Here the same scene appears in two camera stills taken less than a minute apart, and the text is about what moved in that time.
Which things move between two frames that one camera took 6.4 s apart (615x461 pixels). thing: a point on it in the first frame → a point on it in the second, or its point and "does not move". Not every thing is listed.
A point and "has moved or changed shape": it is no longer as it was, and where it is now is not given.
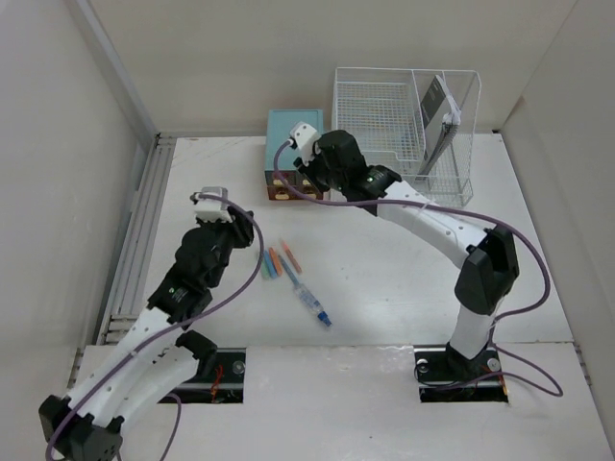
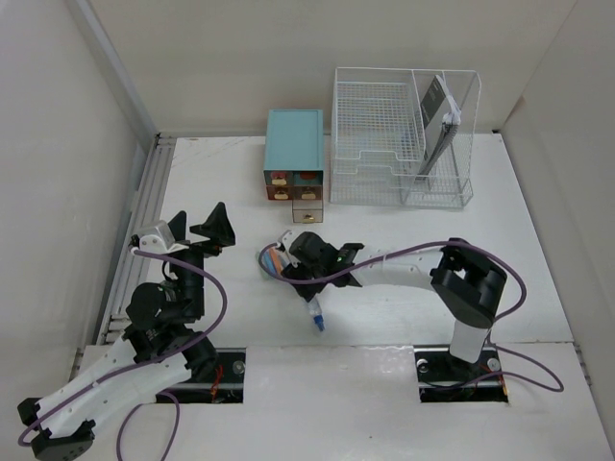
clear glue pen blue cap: [312, 303] has moved or changed shape
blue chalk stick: [270, 264] does not move
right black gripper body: [319, 175] → [298, 270]
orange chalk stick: [275, 261] does not move
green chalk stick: [265, 274] does not move
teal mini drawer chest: [284, 181] does not move
